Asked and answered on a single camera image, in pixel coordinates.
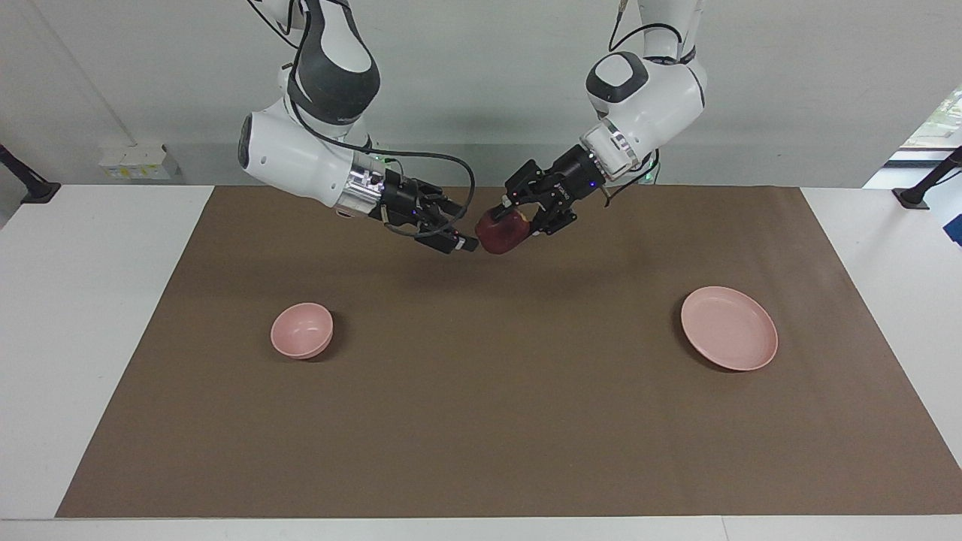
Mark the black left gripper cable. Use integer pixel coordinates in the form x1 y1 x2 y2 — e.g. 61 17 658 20
601 0 703 207

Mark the dark red apple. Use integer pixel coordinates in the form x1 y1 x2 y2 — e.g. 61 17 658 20
475 208 533 255

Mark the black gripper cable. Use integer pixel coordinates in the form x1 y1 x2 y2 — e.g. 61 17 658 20
289 98 476 238
601 0 703 207

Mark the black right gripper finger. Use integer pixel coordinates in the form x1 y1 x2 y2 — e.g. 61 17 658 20
413 224 479 254
421 184 465 219

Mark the pink plate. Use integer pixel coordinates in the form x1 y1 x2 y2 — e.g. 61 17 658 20
680 286 779 372

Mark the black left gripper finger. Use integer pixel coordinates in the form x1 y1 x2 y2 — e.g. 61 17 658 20
528 197 578 236
502 159 557 215

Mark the window with greenery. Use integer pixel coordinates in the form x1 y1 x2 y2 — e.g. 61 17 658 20
887 86 962 168

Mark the pink bowl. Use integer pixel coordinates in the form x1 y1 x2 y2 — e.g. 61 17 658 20
271 302 334 360

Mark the white wall socket box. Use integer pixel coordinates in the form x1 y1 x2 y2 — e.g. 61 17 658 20
98 141 181 181

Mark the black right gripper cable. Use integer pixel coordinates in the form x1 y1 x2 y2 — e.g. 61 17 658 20
289 98 476 238

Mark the black clamp stand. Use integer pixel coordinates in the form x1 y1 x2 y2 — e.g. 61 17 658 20
892 147 962 210
0 144 62 205

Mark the brown table mat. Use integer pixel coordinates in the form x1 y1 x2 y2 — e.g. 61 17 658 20
55 186 962 519

